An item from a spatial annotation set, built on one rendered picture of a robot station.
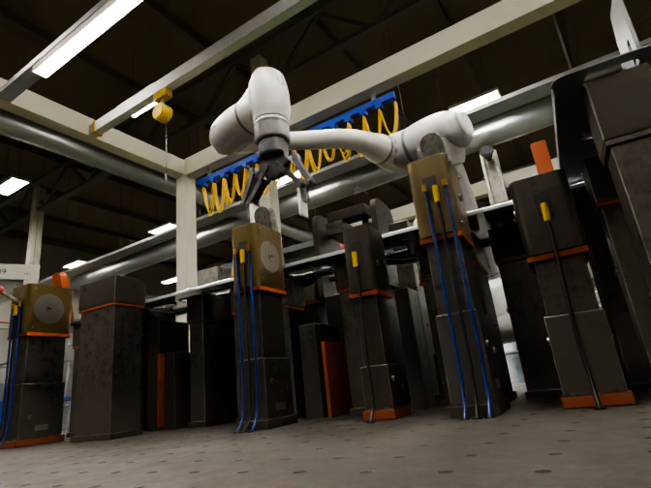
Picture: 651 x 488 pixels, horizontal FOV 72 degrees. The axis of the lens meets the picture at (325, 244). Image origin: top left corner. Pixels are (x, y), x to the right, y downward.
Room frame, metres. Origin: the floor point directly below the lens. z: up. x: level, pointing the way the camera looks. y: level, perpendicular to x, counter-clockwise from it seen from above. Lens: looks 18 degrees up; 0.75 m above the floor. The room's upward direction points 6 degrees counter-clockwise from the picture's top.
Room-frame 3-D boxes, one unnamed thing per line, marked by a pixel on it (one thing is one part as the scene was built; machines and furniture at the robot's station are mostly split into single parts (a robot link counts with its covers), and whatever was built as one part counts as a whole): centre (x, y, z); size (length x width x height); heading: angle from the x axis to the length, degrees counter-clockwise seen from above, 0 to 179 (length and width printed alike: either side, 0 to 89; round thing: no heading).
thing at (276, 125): (0.98, 0.10, 1.37); 0.09 x 0.09 x 0.06
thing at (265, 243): (0.78, 0.13, 0.87); 0.12 x 0.07 x 0.35; 153
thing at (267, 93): (0.99, 0.11, 1.47); 0.13 x 0.11 x 0.16; 48
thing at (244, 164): (4.05, 0.32, 2.98); 2.51 x 0.07 x 0.60; 59
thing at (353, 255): (0.69, -0.06, 0.84); 0.10 x 0.05 x 0.29; 153
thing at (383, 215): (1.12, -0.08, 0.95); 0.18 x 0.13 x 0.49; 63
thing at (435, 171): (0.60, -0.17, 0.87); 0.12 x 0.07 x 0.35; 153
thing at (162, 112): (3.20, 1.23, 2.85); 0.16 x 0.10 x 0.85; 59
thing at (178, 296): (0.98, 0.12, 1.00); 1.38 x 0.22 x 0.02; 63
